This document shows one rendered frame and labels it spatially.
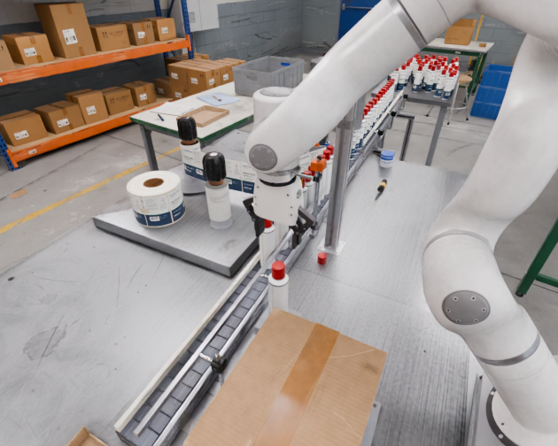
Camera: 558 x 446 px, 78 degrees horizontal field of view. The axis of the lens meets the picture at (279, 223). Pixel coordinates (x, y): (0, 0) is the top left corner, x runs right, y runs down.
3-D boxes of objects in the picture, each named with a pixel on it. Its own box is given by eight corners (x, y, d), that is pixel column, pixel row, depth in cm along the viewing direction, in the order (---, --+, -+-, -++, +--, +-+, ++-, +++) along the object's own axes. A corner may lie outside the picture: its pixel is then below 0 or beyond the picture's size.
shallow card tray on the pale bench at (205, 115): (205, 109, 276) (205, 104, 274) (229, 113, 267) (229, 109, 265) (175, 122, 252) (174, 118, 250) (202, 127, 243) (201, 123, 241)
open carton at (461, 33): (439, 44, 526) (446, 16, 504) (445, 40, 559) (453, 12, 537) (473, 47, 506) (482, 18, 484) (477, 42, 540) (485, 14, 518)
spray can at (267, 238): (264, 257, 122) (263, 209, 110) (277, 262, 120) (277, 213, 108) (257, 266, 118) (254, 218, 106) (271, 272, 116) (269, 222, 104)
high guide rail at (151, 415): (324, 188, 147) (324, 186, 146) (327, 189, 146) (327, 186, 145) (135, 435, 69) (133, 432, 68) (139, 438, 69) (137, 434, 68)
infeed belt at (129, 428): (346, 156, 197) (347, 149, 195) (360, 158, 194) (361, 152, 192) (123, 441, 78) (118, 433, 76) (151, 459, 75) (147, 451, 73)
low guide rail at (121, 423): (307, 195, 152) (307, 191, 151) (310, 196, 152) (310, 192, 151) (115, 429, 75) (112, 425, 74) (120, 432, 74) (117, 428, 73)
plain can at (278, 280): (274, 310, 98) (274, 255, 86) (290, 316, 96) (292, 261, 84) (265, 323, 94) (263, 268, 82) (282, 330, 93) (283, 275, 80)
